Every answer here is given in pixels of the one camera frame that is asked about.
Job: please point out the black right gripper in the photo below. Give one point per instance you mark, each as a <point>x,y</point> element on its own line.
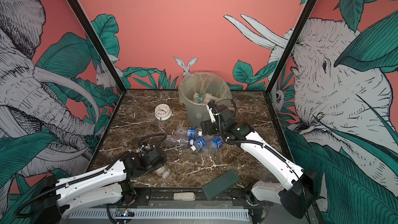
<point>204,125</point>

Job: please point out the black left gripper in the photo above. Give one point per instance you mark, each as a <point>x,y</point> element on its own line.
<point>164,163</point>

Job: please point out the Pocari bottle with cap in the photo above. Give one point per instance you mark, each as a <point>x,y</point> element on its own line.
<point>213,146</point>

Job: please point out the orange label vitamin bottle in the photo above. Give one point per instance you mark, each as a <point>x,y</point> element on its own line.
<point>163,172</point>

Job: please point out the green label small bottle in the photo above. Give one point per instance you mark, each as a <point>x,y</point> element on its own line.
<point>203,97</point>

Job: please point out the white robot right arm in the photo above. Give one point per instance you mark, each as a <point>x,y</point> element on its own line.
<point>295,188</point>

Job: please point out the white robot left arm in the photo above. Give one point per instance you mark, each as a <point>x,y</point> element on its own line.
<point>55,199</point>

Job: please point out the Pocari bottle near bin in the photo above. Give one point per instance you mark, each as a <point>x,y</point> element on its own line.
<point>189,132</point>

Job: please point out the green mesh trash bin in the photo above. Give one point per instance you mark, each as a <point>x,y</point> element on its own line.
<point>202,83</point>

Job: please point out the Pocari bottle lying base up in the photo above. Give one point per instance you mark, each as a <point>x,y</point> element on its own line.
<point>178,140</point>

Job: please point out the dark green sponge block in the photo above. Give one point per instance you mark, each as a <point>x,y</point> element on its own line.
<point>218,185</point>

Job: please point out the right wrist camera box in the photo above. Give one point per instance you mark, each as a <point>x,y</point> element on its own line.
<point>227,118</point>

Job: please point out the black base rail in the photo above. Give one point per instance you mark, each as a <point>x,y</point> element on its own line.
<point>238,196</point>

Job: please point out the white remote on rail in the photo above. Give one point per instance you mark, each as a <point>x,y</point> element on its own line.
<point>184,196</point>

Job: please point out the white slotted cable duct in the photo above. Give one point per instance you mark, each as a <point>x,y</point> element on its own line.
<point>158,213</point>

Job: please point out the black enclosure frame post right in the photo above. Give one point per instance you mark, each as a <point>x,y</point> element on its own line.
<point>307,10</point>

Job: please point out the black enclosure frame post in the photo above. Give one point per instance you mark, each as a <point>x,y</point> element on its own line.
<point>98,46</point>
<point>307,10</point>

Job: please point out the black enclosure frame post left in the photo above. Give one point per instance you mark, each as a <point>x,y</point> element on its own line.
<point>98,46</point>

